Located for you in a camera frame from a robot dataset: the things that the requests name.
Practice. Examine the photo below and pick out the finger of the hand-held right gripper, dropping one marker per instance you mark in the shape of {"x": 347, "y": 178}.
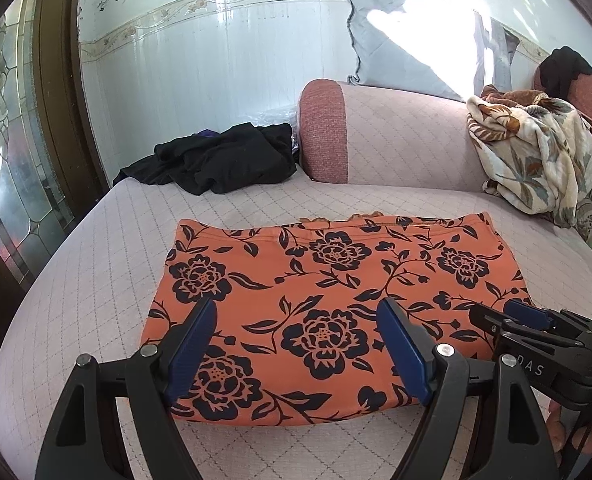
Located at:
{"x": 486, "y": 321}
{"x": 526, "y": 312}

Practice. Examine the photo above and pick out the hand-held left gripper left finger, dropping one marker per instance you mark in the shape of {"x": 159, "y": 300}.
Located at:
{"x": 190, "y": 345}

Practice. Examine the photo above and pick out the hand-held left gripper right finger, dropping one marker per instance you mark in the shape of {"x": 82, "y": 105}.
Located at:
{"x": 406, "y": 345}

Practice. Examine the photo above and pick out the orange floral long-sleeved shirt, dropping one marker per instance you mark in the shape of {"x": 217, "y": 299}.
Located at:
{"x": 326, "y": 280}

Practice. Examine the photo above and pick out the pile of black clothes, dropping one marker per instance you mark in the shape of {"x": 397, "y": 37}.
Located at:
{"x": 225, "y": 160}

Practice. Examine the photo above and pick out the person's right hand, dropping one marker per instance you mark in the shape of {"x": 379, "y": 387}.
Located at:
{"x": 556, "y": 430}

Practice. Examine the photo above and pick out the pink quilted sofa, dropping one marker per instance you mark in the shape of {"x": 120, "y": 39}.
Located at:
{"x": 100, "y": 260}

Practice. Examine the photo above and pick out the cream floral blanket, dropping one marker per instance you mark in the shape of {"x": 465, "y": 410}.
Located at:
{"x": 541, "y": 160}

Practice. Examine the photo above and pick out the pink sofa armrest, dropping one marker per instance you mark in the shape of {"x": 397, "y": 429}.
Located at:
{"x": 386, "y": 135}

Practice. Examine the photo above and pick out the purple cloth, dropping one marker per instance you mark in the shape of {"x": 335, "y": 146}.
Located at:
{"x": 205, "y": 134}

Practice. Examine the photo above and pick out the brown patterned cloth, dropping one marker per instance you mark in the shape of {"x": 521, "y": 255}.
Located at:
{"x": 506, "y": 97}

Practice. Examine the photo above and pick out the clear plastic bag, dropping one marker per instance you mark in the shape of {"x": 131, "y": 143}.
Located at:
{"x": 276, "y": 116}

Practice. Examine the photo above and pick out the black garment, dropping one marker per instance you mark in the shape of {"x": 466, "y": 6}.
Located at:
{"x": 566, "y": 70}

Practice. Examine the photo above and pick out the leaded glass door panel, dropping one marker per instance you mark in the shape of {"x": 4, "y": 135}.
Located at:
{"x": 10, "y": 135}

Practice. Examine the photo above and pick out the grey pillow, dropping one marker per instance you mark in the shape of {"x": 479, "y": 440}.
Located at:
{"x": 376, "y": 60}

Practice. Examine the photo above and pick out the dark wooden door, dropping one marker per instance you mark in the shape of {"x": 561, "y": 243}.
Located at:
{"x": 60, "y": 85}

